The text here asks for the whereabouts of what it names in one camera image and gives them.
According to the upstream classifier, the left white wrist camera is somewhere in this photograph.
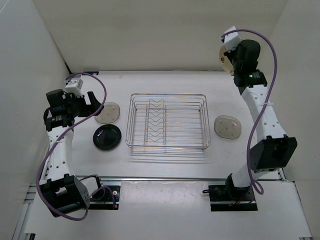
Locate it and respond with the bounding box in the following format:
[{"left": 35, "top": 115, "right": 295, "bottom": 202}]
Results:
[{"left": 65, "top": 76, "right": 83, "bottom": 98}]

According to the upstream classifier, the chrome wire dish rack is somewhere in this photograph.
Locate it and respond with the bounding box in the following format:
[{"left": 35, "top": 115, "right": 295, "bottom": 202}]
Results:
[{"left": 125, "top": 93, "right": 211, "bottom": 151}]

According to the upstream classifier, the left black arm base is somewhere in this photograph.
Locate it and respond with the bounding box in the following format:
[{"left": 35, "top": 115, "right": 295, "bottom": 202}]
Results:
[{"left": 88, "top": 182, "right": 121, "bottom": 211}]

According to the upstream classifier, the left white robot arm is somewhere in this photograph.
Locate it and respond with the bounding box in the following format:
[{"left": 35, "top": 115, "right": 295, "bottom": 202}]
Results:
[{"left": 36, "top": 89, "right": 105, "bottom": 221}]

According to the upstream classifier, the cream ceramic plate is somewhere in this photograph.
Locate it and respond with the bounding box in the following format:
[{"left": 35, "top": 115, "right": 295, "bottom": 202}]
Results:
[{"left": 219, "top": 45, "right": 234, "bottom": 76}]

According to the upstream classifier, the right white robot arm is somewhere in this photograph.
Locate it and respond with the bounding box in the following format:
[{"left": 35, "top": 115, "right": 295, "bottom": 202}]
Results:
[{"left": 223, "top": 39, "right": 298, "bottom": 200}]

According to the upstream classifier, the clear glass plate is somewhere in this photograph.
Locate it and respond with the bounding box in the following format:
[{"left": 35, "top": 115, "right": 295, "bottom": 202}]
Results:
[
  {"left": 214, "top": 115, "right": 242, "bottom": 140},
  {"left": 94, "top": 102, "right": 121, "bottom": 124}
]

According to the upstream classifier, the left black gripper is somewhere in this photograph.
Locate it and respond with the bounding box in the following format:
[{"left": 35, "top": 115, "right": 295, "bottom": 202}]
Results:
[{"left": 64, "top": 91, "right": 104, "bottom": 118}]

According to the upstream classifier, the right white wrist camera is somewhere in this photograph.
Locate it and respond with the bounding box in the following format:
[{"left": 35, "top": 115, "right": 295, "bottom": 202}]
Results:
[{"left": 221, "top": 26, "right": 242, "bottom": 52}]

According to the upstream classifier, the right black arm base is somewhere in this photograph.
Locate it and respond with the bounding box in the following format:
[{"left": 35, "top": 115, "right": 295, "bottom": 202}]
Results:
[{"left": 202, "top": 185, "right": 258, "bottom": 212}]

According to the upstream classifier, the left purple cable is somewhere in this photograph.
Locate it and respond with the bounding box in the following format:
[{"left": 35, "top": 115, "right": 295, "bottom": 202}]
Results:
[{"left": 36, "top": 71, "right": 118, "bottom": 222}]

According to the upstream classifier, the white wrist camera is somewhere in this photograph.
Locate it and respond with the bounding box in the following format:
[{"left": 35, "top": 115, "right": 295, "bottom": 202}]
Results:
[
  {"left": 221, "top": 26, "right": 242, "bottom": 52},
  {"left": 65, "top": 76, "right": 83, "bottom": 98}
]

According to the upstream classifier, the black glossy plate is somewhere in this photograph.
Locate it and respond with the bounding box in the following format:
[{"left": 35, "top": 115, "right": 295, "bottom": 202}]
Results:
[{"left": 92, "top": 124, "right": 122, "bottom": 151}]

